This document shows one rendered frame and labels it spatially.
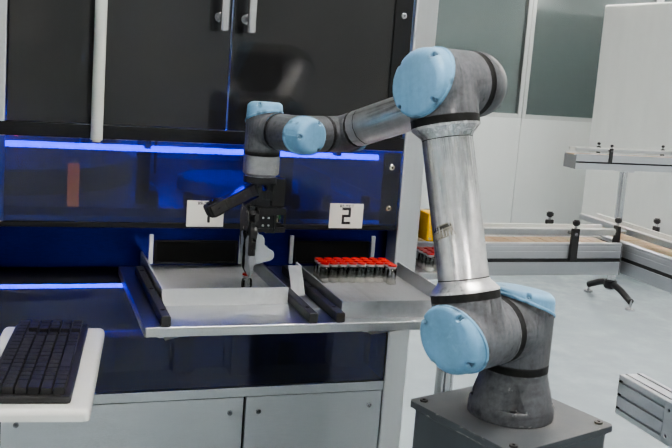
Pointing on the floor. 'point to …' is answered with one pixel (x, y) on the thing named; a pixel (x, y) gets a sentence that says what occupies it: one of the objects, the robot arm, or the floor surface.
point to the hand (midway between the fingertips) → (245, 269)
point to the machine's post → (409, 197)
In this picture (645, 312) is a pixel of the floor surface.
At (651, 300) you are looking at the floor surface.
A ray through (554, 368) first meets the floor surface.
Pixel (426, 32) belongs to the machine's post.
